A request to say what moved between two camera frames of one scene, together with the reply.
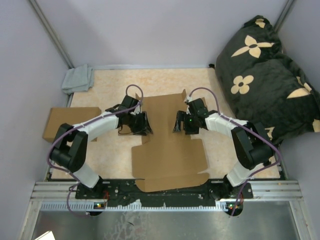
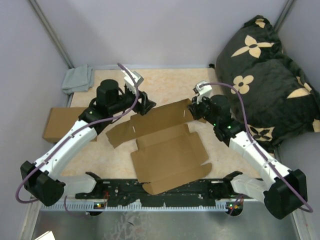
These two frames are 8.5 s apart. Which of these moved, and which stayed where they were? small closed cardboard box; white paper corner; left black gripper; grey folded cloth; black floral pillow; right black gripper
Moved: left black gripper; right black gripper
Stayed: grey folded cloth; black floral pillow; white paper corner; small closed cardboard box
